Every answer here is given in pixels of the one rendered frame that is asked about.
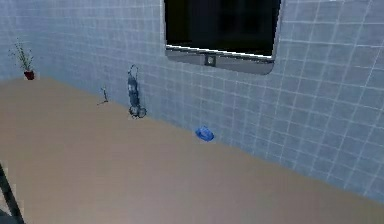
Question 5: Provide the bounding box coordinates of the black slanted bar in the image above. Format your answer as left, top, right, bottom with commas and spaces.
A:
0, 162, 26, 224

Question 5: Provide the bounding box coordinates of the thin dark bent stick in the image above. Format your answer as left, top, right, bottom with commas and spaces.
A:
96, 86, 110, 107

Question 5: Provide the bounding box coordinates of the house plant in red pot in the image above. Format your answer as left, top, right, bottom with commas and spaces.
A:
8, 39, 36, 81

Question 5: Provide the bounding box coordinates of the grey framed dark window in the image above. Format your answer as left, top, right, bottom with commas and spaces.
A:
162, 0, 286, 76

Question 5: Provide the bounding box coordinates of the blue soap dish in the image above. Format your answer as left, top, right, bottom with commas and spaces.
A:
194, 125, 215, 143

